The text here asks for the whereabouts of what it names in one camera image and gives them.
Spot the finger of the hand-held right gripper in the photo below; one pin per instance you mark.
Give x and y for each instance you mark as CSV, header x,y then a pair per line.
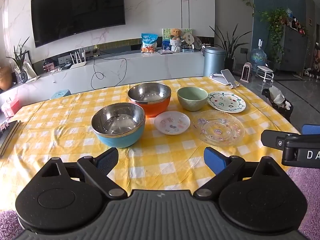
x,y
311,129
272,138

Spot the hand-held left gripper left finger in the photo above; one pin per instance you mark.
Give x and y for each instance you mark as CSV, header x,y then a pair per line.
x,y
108,160

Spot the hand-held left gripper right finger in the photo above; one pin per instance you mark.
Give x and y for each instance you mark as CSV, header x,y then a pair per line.
x,y
214,160

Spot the blue steel bowl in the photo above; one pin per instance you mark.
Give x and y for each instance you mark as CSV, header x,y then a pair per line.
x,y
120,137

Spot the clear glass plate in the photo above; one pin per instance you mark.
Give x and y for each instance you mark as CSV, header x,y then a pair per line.
x,y
218,130

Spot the small white sticker plate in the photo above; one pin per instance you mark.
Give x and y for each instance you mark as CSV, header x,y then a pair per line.
x,y
172,123

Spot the white hand-painted plate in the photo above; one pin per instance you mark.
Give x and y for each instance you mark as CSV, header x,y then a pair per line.
x,y
226,102

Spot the green ceramic bowl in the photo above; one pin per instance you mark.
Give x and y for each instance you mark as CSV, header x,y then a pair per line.
x,y
192,103

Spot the orange steel bowl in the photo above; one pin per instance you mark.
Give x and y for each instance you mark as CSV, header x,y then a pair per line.
x,y
156,108

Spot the black bin with tissues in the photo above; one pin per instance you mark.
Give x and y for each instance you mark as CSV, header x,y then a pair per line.
x,y
277,102

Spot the purple fluffy cloth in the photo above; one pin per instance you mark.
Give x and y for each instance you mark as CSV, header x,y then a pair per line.
x,y
310,192

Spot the yellow checkered tablecloth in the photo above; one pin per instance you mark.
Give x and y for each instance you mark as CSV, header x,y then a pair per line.
x,y
75,140

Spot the white round stool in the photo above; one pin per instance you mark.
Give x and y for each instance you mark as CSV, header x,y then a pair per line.
x,y
264,69

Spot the pink space heater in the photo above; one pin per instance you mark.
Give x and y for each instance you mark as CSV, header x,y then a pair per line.
x,y
247,72

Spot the white phone stand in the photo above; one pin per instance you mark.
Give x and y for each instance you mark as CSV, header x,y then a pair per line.
x,y
228,76

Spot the light blue stool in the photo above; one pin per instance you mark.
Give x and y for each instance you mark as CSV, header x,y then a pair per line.
x,y
61,95

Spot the grey cabinet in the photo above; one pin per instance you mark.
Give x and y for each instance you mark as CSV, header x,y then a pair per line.
x,y
292,50

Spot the blue water jug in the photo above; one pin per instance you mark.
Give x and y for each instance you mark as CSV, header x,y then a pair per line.
x,y
258,57

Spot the grey-blue trash can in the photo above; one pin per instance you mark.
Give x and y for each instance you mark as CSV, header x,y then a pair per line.
x,y
213,62

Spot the potted snake plant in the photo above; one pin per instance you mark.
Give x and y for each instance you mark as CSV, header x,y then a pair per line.
x,y
228,52

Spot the white marble tv console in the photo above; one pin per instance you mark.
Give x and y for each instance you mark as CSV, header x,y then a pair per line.
x,y
140,67

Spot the white router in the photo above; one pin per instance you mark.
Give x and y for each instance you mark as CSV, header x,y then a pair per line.
x,y
78,64

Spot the black notebook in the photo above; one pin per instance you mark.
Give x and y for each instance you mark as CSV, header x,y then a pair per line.
x,y
8,136

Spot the pink photo card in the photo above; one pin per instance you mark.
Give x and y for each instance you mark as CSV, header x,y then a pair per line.
x,y
49,67

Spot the trailing pothos plant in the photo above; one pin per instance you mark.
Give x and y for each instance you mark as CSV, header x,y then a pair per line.
x,y
275,22

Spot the glass vase with plant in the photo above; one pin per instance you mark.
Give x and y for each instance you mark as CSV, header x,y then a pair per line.
x,y
23,75

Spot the blue snack bag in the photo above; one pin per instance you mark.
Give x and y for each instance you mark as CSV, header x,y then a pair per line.
x,y
149,43

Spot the brown round vase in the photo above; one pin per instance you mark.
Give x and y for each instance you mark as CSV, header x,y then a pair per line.
x,y
4,78

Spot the brown teddy bear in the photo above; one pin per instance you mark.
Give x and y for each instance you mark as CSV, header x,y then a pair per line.
x,y
175,33

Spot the black wall television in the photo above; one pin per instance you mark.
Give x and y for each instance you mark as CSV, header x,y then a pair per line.
x,y
77,10

